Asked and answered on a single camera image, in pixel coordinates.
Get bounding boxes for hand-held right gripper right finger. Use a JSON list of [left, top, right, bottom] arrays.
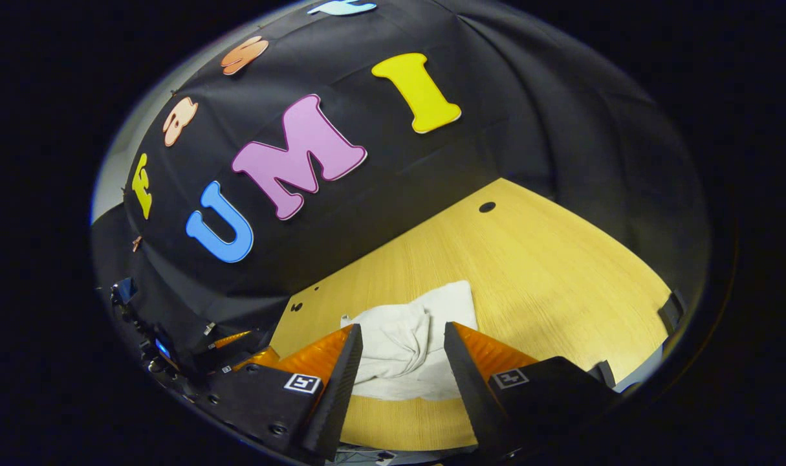
[[443, 321, 621, 463]]

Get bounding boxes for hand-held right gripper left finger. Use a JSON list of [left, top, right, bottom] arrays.
[[194, 324, 364, 462]]

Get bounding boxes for white jeans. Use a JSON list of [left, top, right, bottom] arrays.
[[340, 279, 479, 403]]

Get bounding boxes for black bracket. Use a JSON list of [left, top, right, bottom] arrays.
[[657, 291, 688, 335]]

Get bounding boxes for black backdrop cloth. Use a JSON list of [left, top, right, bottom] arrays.
[[91, 0, 711, 389]]

